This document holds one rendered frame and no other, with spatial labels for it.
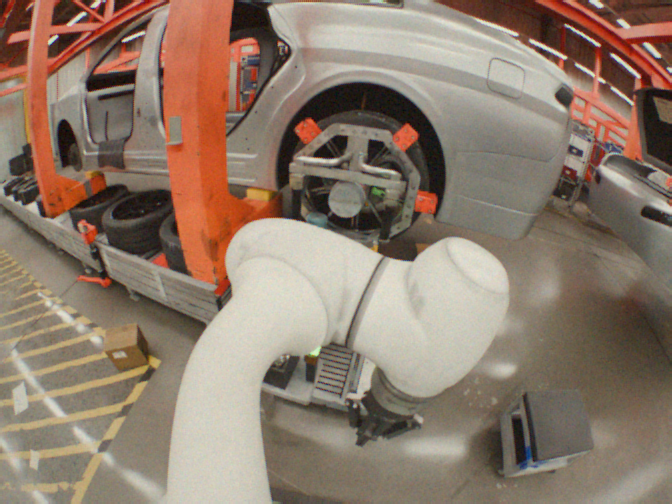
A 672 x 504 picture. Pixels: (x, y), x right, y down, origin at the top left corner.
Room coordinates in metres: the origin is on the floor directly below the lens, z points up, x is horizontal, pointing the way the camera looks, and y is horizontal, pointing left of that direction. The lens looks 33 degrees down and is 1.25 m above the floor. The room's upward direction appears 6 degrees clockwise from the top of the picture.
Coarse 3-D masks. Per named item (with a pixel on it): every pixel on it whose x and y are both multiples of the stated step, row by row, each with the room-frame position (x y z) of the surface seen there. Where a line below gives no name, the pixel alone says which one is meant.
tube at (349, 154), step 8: (352, 136) 1.11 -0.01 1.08; (352, 144) 1.11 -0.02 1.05; (352, 152) 1.10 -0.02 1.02; (296, 160) 0.96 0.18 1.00; (304, 160) 0.95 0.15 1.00; (312, 160) 0.95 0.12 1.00; (320, 160) 0.95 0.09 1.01; (328, 160) 0.95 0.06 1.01; (336, 160) 0.96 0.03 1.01; (344, 160) 1.01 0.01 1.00
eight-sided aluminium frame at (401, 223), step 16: (336, 128) 1.13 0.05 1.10; (352, 128) 1.12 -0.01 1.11; (368, 128) 1.12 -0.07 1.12; (320, 144) 1.14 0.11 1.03; (416, 176) 1.06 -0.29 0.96; (304, 192) 1.21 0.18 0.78; (416, 192) 1.06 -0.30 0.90; (304, 208) 1.15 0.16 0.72; (400, 224) 1.06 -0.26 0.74; (368, 240) 1.09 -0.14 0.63
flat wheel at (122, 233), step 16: (144, 192) 1.74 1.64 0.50; (160, 192) 1.76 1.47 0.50; (112, 208) 1.42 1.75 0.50; (128, 208) 1.50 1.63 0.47; (144, 208) 1.57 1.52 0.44; (160, 208) 1.47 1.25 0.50; (112, 224) 1.19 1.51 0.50; (128, 224) 1.22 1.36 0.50; (144, 224) 1.27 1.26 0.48; (160, 224) 1.37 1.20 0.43; (112, 240) 1.18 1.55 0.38; (128, 240) 1.19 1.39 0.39; (144, 240) 1.26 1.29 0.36; (160, 240) 1.34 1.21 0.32
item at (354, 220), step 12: (324, 144) 1.32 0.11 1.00; (312, 156) 1.24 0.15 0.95; (336, 156) 1.23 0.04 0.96; (348, 168) 1.22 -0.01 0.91; (312, 180) 1.32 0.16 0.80; (312, 192) 1.26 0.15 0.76; (324, 192) 1.24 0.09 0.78; (372, 192) 1.20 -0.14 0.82; (384, 192) 1.19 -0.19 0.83; (312, 204) 1.23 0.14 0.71; (324, 204) 1.32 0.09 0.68; (372, 204) 1.20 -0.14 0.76; (336, 216) 1.29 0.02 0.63; (360, 216) 1.36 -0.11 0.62; (372, 216) 1.35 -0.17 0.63; (396, 216) 1.16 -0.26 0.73; (348, 228) 1.21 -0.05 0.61; (360, 228) 1.21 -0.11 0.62; (372, 228) 1.19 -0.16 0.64
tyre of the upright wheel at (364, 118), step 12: (324, 120) 1.23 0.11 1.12; (336, 120) 1.21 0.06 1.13; (348, 120) 1.20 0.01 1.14; (360, 120) 1.19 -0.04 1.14; (372, 120) 1.19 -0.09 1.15; (384, 120) 1.18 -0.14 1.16; (396, 120) 1.35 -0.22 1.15; (396, 132) 1.17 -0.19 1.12; (300, 144) 1.24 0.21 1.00; (408, 156) 1.15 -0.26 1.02; (420, 156) 1.14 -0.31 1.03; (420, 168) 1.14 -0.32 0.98; (420, 180) 1.14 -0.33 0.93; (336, 228) 1.21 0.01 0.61; (408, 228) 1.14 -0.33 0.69
